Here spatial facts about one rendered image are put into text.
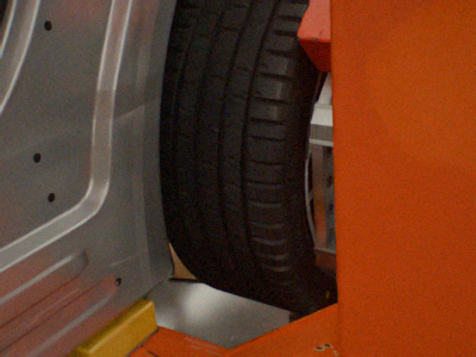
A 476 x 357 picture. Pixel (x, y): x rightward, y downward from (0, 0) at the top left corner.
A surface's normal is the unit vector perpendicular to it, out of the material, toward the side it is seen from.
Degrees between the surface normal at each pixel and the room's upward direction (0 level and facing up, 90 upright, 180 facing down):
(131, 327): 90
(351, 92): 90
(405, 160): 90
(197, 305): 0
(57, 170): 90
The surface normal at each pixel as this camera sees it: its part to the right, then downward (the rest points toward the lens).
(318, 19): -0.43, -0.38
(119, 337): 0.84, 0.16
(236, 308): -0.07, -0.91
